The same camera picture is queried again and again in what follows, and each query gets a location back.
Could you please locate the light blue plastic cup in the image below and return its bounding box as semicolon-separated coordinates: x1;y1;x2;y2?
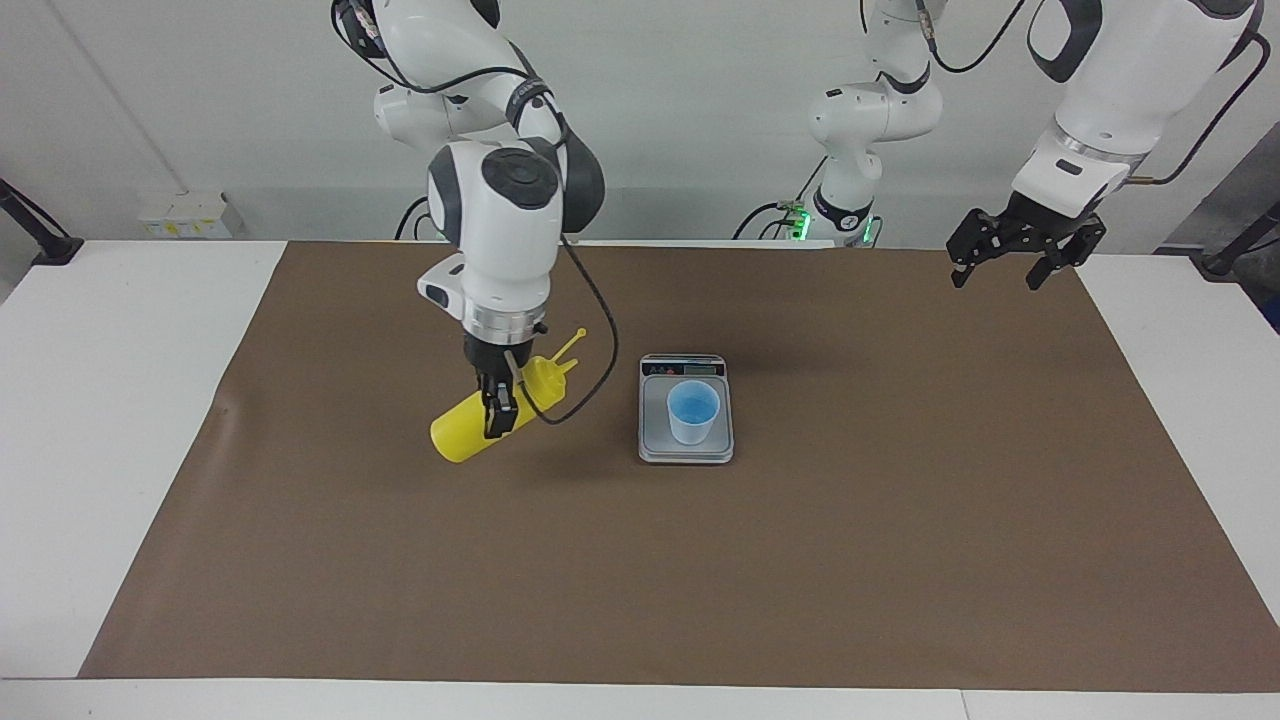
666;380;721;446

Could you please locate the brown paper table mat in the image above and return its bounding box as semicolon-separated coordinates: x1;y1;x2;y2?
78;240;1280;693

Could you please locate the black right base cable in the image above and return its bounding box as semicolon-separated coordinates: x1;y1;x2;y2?
395;195;446;241

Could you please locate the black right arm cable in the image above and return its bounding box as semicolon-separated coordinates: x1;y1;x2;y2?
335;0;621;426

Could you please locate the black base cable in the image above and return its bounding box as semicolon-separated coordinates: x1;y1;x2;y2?
733;155;831;241
395;195;446;241

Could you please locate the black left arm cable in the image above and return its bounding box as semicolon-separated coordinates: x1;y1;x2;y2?
912;0;1271;187

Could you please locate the white wall socket box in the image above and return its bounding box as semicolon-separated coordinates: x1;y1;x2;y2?
138;192;233;239

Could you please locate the yellow squeeze bottle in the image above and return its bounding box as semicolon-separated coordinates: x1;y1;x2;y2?
430;327;589;464

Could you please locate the silver digital kitchen scale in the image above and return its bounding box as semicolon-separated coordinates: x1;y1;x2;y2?
638;353;735;465

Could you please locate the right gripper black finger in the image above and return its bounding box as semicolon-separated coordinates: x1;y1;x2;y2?
484;384;520;440

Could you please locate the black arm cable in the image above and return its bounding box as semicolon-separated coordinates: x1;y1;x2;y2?
335;0;621;426
912;0;1271;187

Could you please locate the black clamp stand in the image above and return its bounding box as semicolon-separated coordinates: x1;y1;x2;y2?
0;178;84;266
1190;200;1280;281

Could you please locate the black left base cable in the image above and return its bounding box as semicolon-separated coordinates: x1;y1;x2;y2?
733;155;831;241

